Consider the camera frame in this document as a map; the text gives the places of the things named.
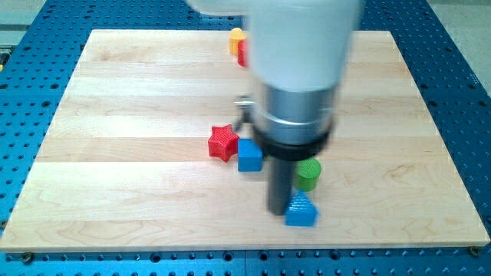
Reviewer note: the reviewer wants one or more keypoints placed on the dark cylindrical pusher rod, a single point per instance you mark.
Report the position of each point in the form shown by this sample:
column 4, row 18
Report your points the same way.
column 281, row 176

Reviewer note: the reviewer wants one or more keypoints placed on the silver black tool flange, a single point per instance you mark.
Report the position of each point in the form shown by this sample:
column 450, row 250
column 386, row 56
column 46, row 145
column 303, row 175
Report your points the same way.
column 288, row 125

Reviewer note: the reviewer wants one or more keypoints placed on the blue triangle block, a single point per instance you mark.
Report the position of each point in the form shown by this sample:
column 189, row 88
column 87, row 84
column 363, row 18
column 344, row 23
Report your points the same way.
column 300, row 211

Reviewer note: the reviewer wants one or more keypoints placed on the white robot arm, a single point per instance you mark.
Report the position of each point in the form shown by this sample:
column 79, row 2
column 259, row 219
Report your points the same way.
column 296, row 51

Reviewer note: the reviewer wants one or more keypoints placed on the wooden board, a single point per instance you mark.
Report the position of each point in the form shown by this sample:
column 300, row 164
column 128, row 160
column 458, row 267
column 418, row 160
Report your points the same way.
column 125, row 166

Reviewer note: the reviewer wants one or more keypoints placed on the green cylinder block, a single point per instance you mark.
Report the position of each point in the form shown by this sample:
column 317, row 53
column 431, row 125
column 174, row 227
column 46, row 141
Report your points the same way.
column 306, row 174

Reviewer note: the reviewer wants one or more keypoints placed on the blue cube block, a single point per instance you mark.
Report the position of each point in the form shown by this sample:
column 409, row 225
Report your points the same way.
column 249, row 155

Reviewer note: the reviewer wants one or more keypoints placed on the red star block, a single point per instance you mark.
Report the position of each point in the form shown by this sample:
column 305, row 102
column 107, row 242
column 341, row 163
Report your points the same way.
column 223, row 142

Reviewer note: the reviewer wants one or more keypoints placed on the red block at top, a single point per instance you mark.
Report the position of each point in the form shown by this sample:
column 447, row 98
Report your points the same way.
column 241, row 56

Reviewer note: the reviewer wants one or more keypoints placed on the yellow block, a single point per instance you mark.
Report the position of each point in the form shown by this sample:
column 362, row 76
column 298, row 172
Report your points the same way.
column 235, row 36

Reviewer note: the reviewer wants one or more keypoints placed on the blue perforated metal base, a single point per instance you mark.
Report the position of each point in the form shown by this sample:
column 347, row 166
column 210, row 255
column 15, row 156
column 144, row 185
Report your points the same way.
column 40, row 67

